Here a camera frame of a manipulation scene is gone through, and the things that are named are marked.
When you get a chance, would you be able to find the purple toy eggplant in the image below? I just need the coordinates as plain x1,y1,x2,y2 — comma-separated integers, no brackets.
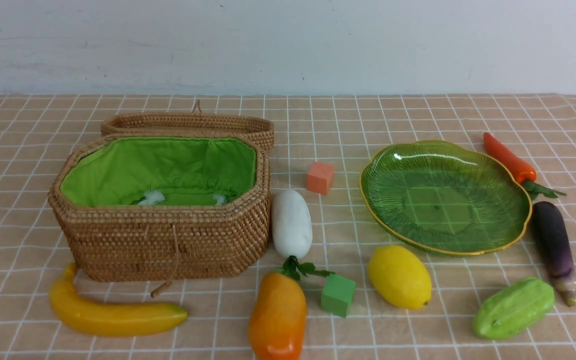
530,201,576,307

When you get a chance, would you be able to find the green toy bitter gourd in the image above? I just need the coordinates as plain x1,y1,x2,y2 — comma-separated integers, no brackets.
472,276,556,340

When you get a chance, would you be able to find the white toy radish with leaves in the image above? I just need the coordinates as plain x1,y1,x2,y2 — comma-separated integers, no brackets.
270,189,334,281

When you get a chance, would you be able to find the orange toy mango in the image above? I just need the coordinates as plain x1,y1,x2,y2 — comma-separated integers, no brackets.
247,272,307,360

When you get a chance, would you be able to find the green glass leaf plate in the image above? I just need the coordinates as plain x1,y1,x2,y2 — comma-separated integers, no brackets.
359,140,533,256

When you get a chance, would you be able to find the orange foam cube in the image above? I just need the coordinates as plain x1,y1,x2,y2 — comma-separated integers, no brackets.
305,161,335,195

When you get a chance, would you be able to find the yellow toy lemon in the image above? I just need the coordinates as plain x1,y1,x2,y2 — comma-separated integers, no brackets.
367,244,432,310

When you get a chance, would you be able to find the yellow toy banana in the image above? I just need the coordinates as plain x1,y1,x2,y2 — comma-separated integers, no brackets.
48,262,188,337

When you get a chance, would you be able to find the orange toy carrot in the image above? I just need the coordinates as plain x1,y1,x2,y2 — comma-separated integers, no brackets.
483,132,567,200

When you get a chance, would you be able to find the woven rattan basket green lining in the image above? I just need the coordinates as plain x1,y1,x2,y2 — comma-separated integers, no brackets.
48,133,272,283

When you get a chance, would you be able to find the green foam cube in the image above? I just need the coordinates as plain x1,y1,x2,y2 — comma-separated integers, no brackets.
320,273,356,318

